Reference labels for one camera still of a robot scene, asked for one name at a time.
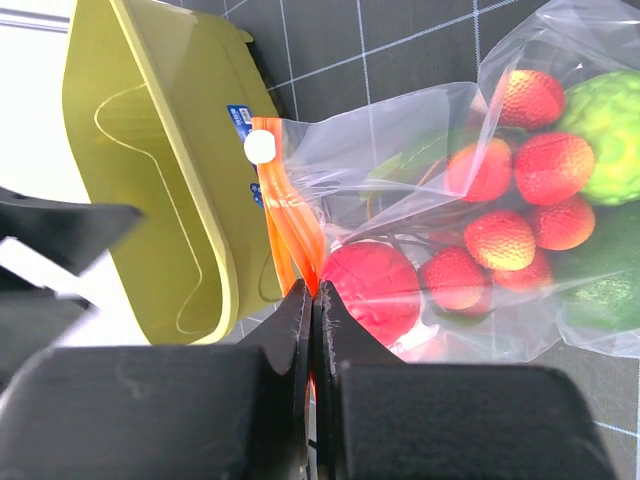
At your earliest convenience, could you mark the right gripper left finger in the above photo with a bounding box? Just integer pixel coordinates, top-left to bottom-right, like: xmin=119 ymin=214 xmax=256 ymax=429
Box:
xmin=1 ymin=281 xmax=312 ymax=479

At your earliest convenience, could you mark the clear zip top bag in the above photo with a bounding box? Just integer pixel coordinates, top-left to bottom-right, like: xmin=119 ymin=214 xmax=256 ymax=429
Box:
xmin=244 ymin=1 xmax=639 ymax=363

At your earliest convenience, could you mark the red lychee bunch with leaves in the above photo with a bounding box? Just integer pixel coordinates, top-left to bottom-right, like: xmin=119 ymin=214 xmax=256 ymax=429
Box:
xmin=364 ymin=69 xmax=595 ymax=315

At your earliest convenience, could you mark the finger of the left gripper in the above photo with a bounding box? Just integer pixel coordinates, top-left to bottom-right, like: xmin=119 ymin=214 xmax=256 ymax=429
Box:
xmin=1 ymin=188 xmax=143 ymax=275

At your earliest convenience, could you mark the light green bumpy fruit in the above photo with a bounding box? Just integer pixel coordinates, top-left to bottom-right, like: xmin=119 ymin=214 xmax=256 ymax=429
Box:
xmin=553 ymin=71 xmax=639 ymax=206

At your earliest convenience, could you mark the dark green lime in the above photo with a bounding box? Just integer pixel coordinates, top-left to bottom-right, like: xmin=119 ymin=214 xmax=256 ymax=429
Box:
xmin=552 ymin=202 xmax=639 ymax=332

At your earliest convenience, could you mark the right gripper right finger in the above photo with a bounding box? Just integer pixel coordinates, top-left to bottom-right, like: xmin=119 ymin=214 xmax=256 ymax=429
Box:
xmin=312 ymin=282 xmax=615 ymax=479

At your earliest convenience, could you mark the black grid mat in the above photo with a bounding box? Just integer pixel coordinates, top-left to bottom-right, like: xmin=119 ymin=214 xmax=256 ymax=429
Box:
xmin=197 ymin=1 xmax=639 ymax=479

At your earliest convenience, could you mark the olive green plastic basket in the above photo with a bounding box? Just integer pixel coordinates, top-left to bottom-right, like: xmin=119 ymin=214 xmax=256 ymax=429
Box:
xmin=62 ymin=1 xmax=281 ymax=344

